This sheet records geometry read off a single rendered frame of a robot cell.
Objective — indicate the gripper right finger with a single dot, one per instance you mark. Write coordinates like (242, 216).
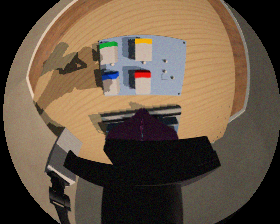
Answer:
(155, 130)

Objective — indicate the beige block with yellow end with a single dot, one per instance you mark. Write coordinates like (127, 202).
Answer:
(143, 49)

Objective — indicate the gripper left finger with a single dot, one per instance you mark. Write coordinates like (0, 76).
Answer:
(129, 129)

